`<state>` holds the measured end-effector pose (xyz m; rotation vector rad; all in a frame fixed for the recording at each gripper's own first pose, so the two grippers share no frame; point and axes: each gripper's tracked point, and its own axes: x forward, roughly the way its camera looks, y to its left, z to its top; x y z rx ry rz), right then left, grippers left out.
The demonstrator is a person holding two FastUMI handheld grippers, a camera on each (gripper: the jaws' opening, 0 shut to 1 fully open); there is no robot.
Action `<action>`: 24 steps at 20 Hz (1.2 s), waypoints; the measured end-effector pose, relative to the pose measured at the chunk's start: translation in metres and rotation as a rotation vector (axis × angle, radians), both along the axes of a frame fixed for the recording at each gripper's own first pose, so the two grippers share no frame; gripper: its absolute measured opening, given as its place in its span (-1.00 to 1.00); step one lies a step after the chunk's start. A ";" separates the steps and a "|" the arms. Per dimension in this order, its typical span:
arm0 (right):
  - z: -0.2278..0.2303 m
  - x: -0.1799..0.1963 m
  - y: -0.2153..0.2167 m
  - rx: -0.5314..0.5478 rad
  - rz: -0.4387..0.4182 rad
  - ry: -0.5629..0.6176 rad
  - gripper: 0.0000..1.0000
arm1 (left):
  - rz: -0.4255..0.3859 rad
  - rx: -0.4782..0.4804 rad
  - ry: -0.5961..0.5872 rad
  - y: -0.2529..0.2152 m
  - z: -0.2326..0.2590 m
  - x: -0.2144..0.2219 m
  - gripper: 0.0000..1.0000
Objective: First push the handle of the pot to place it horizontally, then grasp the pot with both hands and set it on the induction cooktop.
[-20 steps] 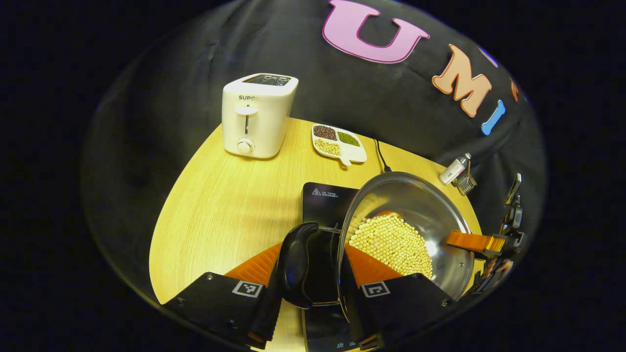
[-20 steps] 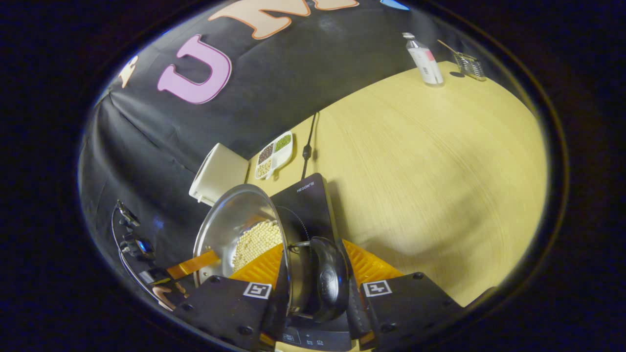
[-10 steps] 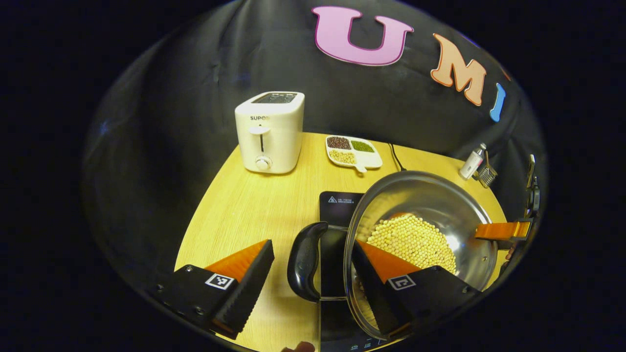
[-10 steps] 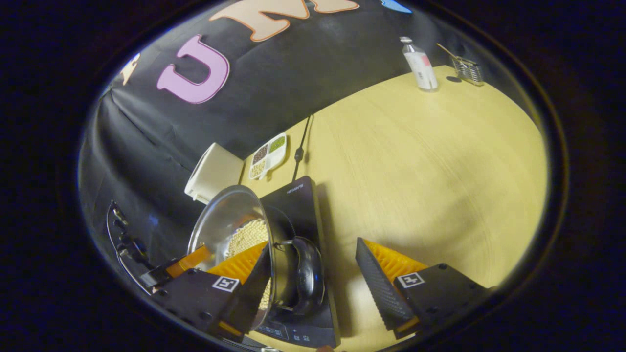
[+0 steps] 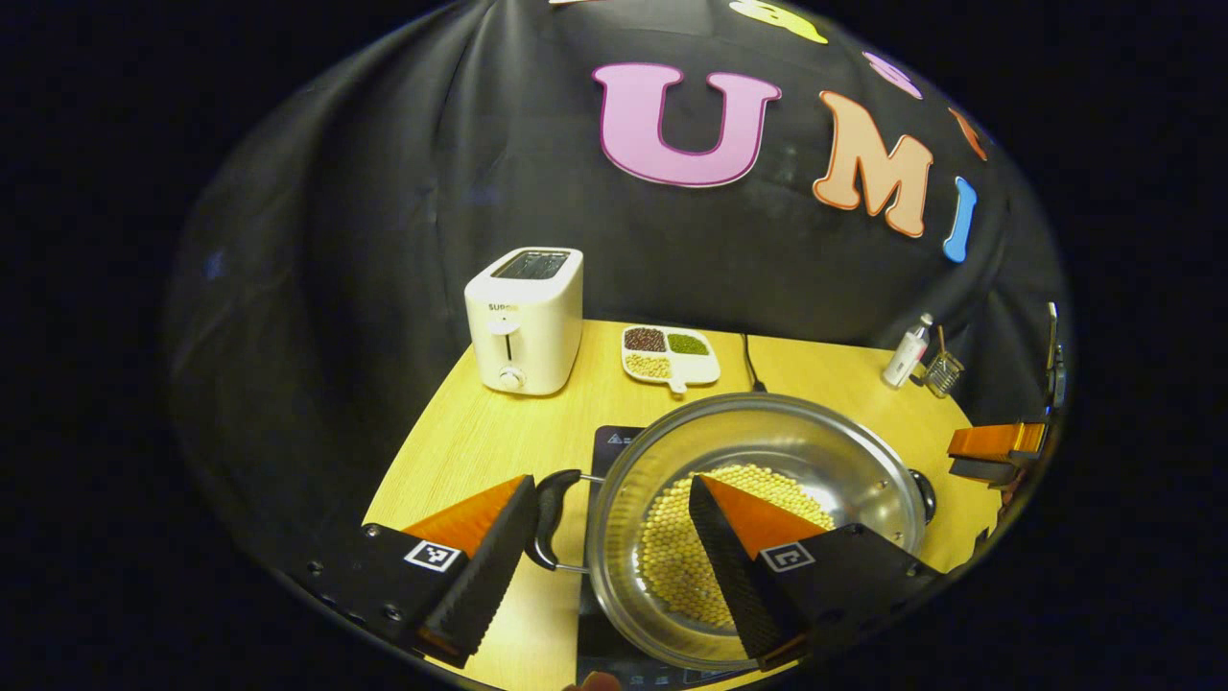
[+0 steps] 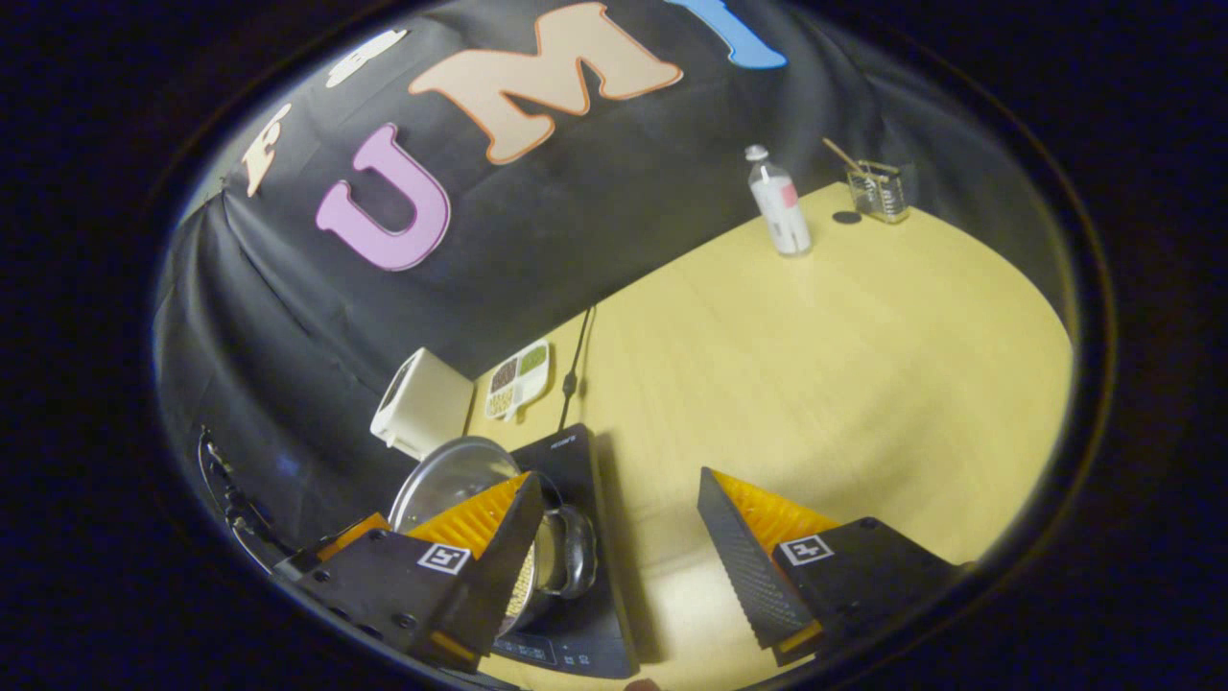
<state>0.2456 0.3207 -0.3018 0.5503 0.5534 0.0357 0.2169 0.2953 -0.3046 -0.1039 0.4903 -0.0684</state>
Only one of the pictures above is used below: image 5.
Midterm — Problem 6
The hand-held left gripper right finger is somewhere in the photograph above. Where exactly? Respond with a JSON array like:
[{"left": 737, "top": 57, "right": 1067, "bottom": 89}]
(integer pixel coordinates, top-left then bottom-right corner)
[{"left": 688, "top": 473, "right": 946, "bottom": 671}]

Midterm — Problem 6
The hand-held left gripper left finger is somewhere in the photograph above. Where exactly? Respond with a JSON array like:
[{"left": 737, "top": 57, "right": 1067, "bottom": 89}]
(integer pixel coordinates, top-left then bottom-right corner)
[{"left": 321, "top": 474, "right": 540, "bottom": 670}]

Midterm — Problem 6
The steel pot with black handles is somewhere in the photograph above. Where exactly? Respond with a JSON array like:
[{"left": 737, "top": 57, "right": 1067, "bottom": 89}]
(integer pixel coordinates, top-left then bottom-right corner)
[{"left": 526, "top": 392, "right": 937, "bottom": 671}]

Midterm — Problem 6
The black induction cooktop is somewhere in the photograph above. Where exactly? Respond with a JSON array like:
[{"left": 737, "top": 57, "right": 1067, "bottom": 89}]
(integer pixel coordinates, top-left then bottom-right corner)
[{"left": 576, "top": 425, "right": 759, "bottom": 688}]

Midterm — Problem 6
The glass holder with wooden stick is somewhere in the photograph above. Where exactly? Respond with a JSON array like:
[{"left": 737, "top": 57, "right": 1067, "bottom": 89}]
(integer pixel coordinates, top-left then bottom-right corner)
[{"left": 923, "top": 326, "right": 965, "bottom": 399}]

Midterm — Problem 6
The white sectioned bean dish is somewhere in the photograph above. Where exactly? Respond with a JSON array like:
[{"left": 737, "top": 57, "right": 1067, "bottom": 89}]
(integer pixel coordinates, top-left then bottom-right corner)
[{"left": 621, "top": 324, "right": 721, "bottom": 395}]

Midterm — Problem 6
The white toaster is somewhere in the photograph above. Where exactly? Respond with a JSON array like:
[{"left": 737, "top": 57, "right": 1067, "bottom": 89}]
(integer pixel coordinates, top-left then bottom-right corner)
[{"left": 464, "top": 247, "right": 584, "bottom": 396}]

